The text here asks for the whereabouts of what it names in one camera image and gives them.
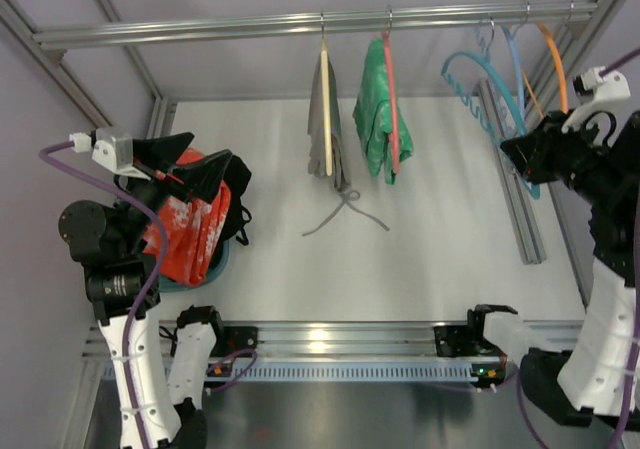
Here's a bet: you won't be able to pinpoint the teal blue hanger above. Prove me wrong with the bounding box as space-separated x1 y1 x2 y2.
439 16 544 203

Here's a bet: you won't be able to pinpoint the red white patterned trousers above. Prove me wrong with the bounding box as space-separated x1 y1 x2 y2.
142 146 234 288

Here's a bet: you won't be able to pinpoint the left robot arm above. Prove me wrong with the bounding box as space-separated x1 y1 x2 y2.
40 128 232 448

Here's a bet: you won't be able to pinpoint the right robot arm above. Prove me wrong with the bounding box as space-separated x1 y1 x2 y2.
467 111 639 432

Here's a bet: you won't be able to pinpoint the orange hanger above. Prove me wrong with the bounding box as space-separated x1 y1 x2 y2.
516 23 569 117

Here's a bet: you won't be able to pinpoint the light blue hanger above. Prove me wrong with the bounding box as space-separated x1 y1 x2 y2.
501 25 526 120

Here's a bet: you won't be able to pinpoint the brown grey trousers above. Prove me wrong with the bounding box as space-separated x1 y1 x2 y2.
302 51 390 237

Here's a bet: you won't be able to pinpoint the green patterned trousers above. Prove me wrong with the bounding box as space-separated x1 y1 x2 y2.
352 37 398 185

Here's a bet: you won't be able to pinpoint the beige wooden hanger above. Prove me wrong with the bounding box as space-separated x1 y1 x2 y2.
320 12 333 176

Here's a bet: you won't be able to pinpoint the pink hanger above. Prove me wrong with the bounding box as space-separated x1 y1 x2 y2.
381 6 401 174

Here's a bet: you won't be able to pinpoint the black clothes pile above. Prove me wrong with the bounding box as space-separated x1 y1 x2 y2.
220 155 252 246

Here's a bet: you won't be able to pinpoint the teal laundry basket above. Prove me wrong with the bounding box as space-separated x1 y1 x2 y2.
158 241 230 293

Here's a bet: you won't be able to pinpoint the right aluminium frame post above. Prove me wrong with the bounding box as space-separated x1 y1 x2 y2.
475 0 627 265

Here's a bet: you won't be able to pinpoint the aluminium frame post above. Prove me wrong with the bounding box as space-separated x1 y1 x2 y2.
475 0 627 265
0 0 176 170

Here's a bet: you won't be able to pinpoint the left aluminium frame post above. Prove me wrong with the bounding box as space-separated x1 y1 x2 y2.
0 0 176 170

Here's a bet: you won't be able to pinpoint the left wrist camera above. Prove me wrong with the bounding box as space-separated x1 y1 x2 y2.
68 128 150 180

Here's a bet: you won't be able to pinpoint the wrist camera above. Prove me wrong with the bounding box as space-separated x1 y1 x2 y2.
561 66 631 134
68 128 150 180

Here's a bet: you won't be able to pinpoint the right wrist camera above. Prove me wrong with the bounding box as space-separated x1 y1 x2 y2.
561 66 631 134

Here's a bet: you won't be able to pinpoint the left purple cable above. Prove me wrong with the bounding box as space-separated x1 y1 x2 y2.
38 141 169 449

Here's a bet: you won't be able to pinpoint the purple cable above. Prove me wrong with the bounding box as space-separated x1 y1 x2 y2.
38 141 169 449
514 46 640 449

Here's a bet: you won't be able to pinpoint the aluminium hanging rail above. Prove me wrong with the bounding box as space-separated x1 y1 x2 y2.
32 0 598 51

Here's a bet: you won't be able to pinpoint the light blue cable duct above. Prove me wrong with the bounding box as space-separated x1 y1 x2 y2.
99 359 506 385

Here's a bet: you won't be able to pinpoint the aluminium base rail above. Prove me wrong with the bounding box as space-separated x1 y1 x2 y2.
82 319 591 365

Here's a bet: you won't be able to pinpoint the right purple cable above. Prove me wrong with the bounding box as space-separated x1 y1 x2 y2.
514 46 640 449

